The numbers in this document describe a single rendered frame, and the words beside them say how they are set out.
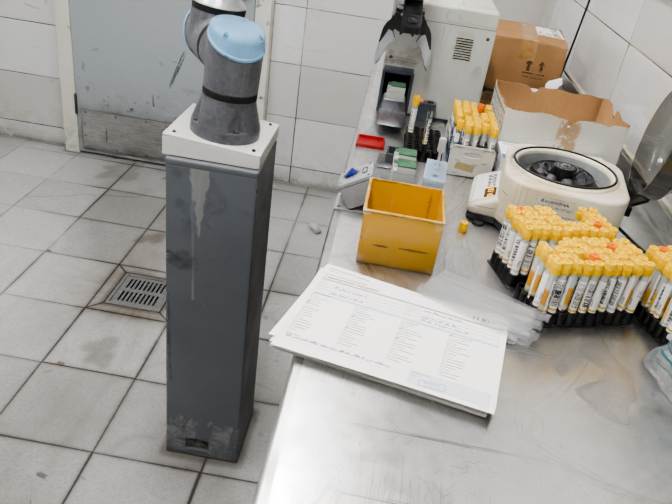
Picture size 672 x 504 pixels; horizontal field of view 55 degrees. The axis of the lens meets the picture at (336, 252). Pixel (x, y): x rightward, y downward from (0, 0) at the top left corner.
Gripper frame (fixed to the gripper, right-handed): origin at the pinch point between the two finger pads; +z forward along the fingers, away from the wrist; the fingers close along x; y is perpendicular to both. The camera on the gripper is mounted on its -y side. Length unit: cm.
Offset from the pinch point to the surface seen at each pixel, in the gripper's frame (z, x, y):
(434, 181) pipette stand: 5, -9, -57
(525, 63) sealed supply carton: 4, -39, 45
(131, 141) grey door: 91, 127, 134
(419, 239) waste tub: 8, -7, -74
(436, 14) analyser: -12.3, -6.7, 8.9
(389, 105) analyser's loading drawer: 9.4, 1.2, -2.7
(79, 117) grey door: 83, 153, 134
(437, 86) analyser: 5.7, -10.7, 8.8
